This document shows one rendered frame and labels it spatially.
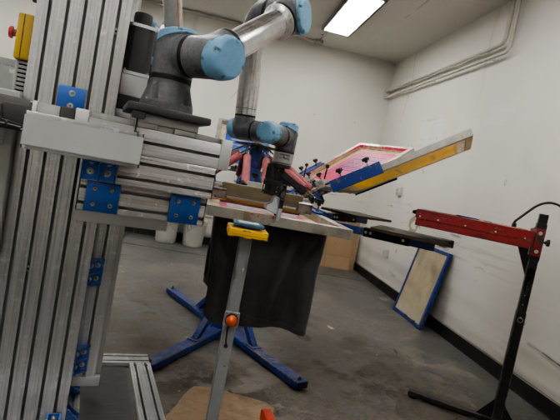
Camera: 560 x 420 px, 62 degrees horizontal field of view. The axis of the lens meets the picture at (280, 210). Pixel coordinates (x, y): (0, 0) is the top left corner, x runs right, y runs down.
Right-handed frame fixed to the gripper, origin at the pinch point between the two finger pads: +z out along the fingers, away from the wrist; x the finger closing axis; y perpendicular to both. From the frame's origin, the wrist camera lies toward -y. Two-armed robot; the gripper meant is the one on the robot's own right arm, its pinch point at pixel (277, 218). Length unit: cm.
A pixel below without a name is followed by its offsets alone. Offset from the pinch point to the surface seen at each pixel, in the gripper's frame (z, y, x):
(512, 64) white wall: -142, -200, -191
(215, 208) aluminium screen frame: 0.2, 23.1, 1.9
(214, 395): 60, 13, 21
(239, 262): 14.1, 12.8, 21.1
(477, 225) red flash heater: -10, -113, -51
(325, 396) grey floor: 98, -56, -66
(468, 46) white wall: -177, -200, -273
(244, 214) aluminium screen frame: 0.5, 12.4, 2.0
